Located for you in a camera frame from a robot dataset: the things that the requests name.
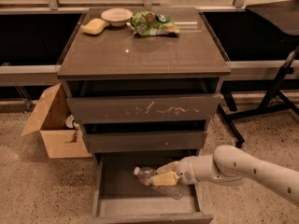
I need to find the metal window railing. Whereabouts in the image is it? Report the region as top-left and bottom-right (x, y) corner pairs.
(0, 0), (289, 86)

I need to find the yellow sponge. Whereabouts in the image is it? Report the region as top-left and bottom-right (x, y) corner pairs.
(81, 18), (109, 35)

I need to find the grey open bottom drawer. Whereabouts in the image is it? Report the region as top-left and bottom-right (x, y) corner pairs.
(88, 150), (213, 224)

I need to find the clear plastic water bottle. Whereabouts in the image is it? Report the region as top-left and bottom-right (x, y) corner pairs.
(134, 167), (185, 200)

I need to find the grey top drawer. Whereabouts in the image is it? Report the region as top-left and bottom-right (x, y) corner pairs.
(67, 94), (221, 123)

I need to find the grey drawer cabinet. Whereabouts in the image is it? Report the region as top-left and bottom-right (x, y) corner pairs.
(56, 6), (232, 224)

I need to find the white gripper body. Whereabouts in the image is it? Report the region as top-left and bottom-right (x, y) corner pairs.
(176, 156), (198, 185)

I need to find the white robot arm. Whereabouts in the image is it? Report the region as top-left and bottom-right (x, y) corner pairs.
(149, 145), (299, 206)

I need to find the white bowl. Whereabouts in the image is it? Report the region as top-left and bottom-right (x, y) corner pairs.
(101, 7), (133, 27)

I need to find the grey middle drawer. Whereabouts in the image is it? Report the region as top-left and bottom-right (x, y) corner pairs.
(83, 131), (207, 153)

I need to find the black stand with wheels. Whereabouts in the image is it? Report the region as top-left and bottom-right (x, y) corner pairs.
(218, 0), (299, 148)

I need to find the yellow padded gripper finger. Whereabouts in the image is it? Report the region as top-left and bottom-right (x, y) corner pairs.
(149, 171), (179, 186)
(156, 161), (178, 175)

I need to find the green chip bag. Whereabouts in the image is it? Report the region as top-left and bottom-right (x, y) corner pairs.
(130, 11), (179, 36)

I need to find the open cardboard box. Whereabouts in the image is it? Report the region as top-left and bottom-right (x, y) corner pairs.
(21, 84), (91, 159)

